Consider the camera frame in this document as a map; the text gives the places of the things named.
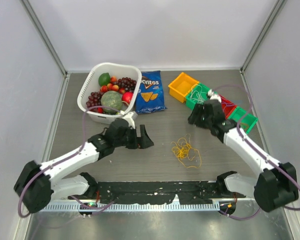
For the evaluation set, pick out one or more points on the white slotted cable duct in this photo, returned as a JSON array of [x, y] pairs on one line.
[[174, 206]]

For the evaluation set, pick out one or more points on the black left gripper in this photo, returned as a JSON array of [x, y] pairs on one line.
[[143, 142]]

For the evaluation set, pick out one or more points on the white fruit basket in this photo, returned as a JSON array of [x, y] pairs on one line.
[[91, 84]]

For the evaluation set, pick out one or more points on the green plastic bin far right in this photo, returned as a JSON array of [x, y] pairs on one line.
[[248, 122]]

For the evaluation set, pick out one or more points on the peaches in basket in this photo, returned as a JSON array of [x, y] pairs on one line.
[[112, 86]]

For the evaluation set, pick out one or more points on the small watermelon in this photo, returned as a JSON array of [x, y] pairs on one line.
[[112, 101]]

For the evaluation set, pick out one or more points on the lower purple grape bunch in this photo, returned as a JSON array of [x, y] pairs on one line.
[[94, 99]]

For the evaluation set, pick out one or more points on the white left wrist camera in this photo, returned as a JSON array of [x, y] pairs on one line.
[[130, 117]]

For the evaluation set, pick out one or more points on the green plastic bin near yellow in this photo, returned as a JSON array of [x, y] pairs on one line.
[[197, 95]]

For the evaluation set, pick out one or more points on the purple grape bunch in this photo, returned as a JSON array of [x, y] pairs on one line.
[[94, 99], [127, 84]]

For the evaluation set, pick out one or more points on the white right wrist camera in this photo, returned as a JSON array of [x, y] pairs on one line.
[[214, 96]]

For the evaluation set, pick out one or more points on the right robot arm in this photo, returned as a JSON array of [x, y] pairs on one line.
[[275, 185]]

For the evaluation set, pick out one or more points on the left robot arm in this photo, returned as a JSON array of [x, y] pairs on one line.
[[38, 184]]

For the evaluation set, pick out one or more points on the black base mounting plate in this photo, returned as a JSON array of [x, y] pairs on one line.
[[159, 192]]

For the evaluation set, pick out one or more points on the red plastic bin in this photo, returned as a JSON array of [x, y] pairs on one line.
[[228, 107]]

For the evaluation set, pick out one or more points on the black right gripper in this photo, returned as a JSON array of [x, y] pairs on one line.
[[198, 110]]

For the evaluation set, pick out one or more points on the green lime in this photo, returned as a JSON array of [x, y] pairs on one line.
[[104, 79]]

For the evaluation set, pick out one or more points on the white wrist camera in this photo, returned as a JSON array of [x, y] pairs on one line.
[[130, 117], [214, 96]]

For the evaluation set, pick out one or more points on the blue Doritos chip bag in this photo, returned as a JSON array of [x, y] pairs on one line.
[[150, 96]]

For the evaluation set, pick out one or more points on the upper purple grape bunch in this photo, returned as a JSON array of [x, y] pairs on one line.
[[127, 84]]

